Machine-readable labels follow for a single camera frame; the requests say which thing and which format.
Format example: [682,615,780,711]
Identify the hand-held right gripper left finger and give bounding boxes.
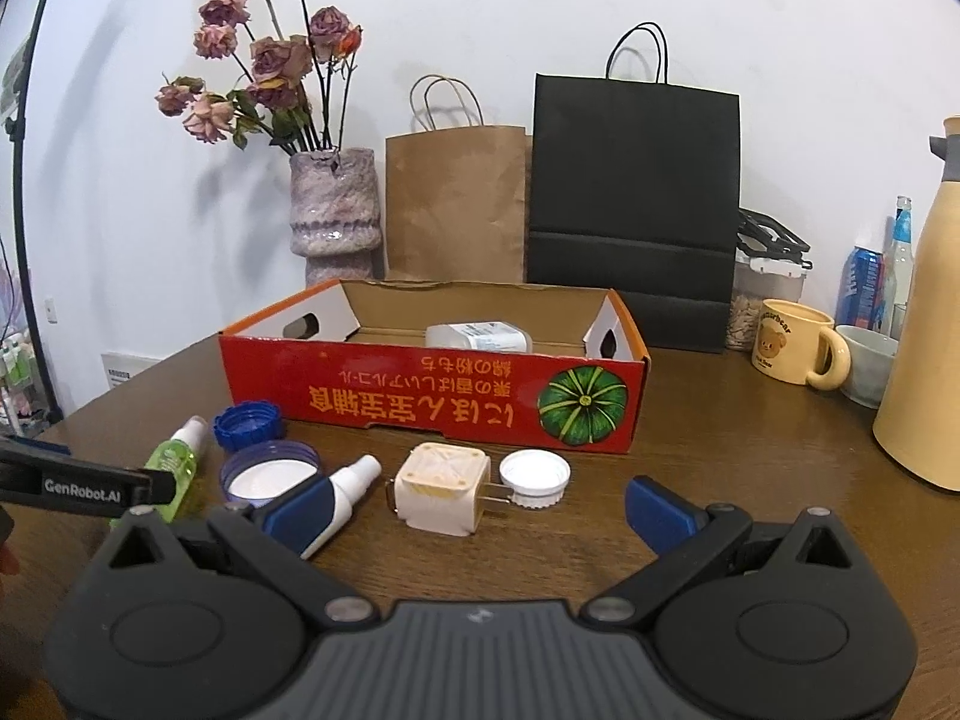
[103,476,376,622]

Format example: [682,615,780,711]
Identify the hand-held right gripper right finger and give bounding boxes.
[583,476,857,625]

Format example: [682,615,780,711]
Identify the green spray bottle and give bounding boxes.
[111,415,211,527]

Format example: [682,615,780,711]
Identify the purple jar lid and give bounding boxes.
[220,444,325,507]

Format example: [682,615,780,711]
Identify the white spray bottle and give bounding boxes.
[298,454,383,560]

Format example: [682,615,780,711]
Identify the blue ribbed bottle cap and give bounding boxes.
[213,403,284,452]

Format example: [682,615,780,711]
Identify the white ribbed cap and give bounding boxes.
[499,450,572,512]

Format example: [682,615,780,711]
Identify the cream power adapter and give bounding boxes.
[384,444,515,539]

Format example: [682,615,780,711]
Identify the red cardboard box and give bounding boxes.
[219,277,652,455]

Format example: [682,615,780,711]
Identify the clear jar with purple lid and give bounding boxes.
[425,320,533,355]

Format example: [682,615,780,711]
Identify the yellow bear mug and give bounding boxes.
[751,298,853,391]

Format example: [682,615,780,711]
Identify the clear container with black clips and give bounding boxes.
[726,206,813,353]

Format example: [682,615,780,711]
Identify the pale grey bowl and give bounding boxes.
[835,325,899,410]

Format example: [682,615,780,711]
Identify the mottled pink ceramic vase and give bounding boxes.
[289,148,383,287]

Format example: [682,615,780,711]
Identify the blue drink can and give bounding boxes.
[835,244,886,331]

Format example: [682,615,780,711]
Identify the cream thermos jug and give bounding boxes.
[872,116,960,496]

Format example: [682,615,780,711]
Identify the black paper bag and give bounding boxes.
[525,22,743,353]

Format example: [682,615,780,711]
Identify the brown paper bag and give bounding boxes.
[385,75,535,284]

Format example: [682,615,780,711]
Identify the black light stand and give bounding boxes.
[4,0,72,421]

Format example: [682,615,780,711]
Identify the dried pink roses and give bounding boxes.
[155,0,365,158]

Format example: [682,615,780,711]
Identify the cluttered wire rack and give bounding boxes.
[0,300,46,436]

